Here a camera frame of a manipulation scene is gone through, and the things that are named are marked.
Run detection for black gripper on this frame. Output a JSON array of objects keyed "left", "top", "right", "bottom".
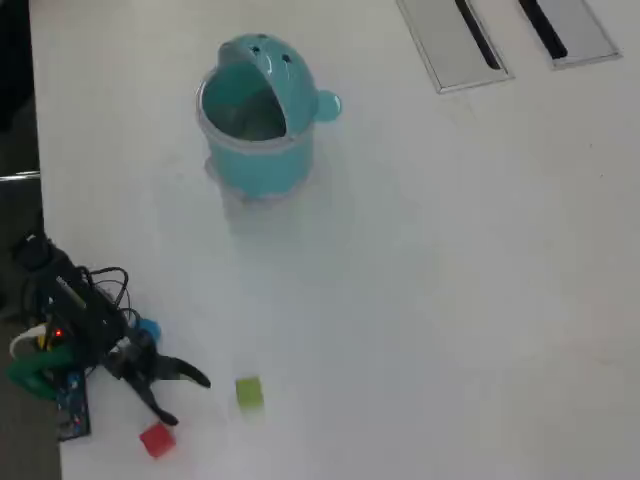
[{"left": 104, "top": 332, "right": 212, "bottom": 427}]

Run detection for red block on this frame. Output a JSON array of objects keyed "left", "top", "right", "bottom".
[{"left": 138, "top": 422, "right": 177, "bottom": 459}]

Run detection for blue block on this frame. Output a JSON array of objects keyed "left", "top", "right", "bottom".
[{"left": 134, "top": 317, "right": 164, "bottom": 345}]

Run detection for green block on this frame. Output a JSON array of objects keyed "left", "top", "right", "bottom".
[{"left": 235, "top": 377, "right": 266, "bottom": 414}]

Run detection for teal whale-shaped bin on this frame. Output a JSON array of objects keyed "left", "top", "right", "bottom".
[{"left": 193, "top": 33, "right": 345, "bottom": 201}]

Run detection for blue circuit board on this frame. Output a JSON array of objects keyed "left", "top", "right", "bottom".
[{"left": 54, "top": 369, "right": 92, "bottom": 442}]

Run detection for green table clamp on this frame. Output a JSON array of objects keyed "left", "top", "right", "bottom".
[{"left": 5, "top": 347, "right": 74, "bottom": 401}]

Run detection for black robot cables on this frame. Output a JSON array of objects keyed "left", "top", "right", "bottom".
[{"left": 79, "top": 265, "right": 144, "bottom": 326}]

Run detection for white cable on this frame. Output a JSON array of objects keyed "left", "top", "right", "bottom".
[{"left": 9, "top": 324, "right": 51, "bottom": 359}]

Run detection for large silver cable hatch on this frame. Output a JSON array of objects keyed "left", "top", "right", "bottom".
[{"left": 397, "top": 0, "right": 515, "bottom": 95}]

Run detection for small silver cable hatch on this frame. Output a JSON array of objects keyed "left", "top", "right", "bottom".
[{"left": 517, "top": 0, "right": 624, "bottom": 70}]

